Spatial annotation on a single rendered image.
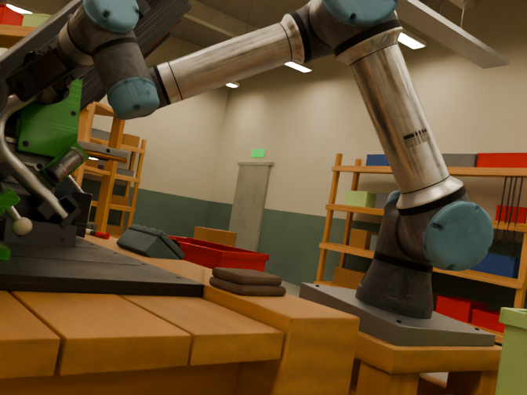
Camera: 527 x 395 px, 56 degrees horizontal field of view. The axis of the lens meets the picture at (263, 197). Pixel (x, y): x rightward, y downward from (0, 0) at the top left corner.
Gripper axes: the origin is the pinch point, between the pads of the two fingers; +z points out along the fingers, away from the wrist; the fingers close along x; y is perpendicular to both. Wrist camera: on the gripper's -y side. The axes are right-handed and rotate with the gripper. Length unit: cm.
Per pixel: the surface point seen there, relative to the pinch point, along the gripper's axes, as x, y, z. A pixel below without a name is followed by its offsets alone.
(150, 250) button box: -38.6, -4.1, -5.3
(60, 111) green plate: -5.7, 3.4, 2.6
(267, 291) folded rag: -47, -10, -40
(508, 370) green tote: -61, -11, -71
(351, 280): -367, 384, 356
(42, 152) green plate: -10.6, -5.3, 2.6
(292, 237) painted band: -347, 493, 536
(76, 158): -15.3, -2.1, -0.9
